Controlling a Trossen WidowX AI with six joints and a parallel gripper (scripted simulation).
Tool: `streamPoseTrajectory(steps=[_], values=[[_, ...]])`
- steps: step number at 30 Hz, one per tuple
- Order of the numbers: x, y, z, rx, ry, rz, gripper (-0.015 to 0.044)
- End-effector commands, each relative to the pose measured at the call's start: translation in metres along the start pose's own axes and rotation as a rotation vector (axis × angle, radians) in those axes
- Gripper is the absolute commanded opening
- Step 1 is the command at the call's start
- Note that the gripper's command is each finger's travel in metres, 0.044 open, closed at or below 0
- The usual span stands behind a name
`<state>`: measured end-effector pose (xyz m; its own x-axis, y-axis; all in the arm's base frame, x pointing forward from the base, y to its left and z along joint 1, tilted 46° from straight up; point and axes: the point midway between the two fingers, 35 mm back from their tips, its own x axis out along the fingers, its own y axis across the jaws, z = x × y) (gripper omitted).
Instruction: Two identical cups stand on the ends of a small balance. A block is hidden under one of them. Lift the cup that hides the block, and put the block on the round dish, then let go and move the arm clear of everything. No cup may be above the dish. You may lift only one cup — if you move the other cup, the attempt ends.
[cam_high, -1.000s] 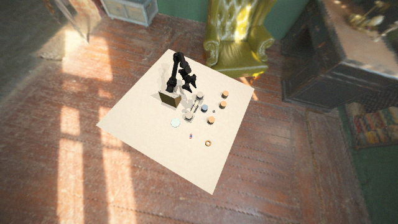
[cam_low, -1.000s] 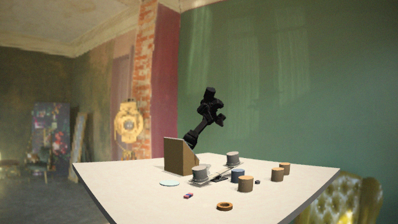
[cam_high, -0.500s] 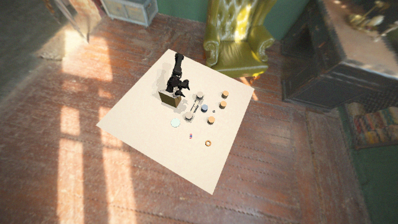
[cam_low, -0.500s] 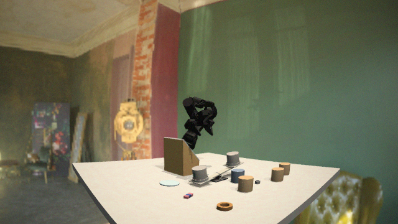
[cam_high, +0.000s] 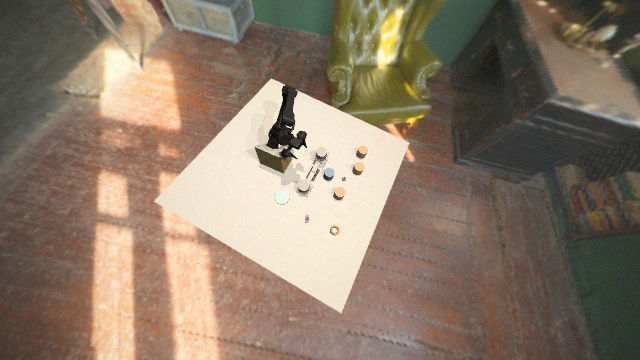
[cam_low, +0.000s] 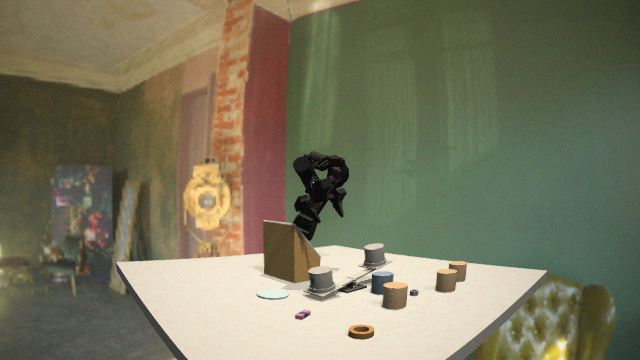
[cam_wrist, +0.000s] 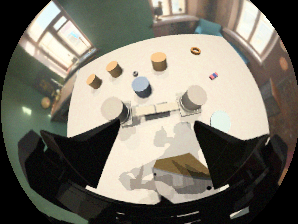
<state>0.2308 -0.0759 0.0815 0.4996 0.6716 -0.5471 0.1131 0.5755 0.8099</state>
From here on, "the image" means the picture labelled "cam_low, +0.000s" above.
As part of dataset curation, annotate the orange-brown flat ring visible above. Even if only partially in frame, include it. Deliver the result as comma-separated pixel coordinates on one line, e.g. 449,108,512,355
349,325,374,339

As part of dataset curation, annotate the brown cylinder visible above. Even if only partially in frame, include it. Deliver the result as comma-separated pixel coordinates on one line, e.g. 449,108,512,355
382,282,408,310
436,269,457,293
449,261,467,282

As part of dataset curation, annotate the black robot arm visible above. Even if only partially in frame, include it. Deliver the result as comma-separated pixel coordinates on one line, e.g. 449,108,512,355
292,151,349,241

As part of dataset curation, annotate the grey balance beam with flat pans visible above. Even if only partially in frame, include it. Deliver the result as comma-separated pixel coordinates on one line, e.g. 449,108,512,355
303,257,392,297

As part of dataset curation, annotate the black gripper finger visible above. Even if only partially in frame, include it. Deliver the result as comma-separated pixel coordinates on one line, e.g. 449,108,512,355
300,201,321,223
332,194,345,218

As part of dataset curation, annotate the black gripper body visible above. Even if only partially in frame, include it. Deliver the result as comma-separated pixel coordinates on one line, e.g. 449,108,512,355
294,178,347,212

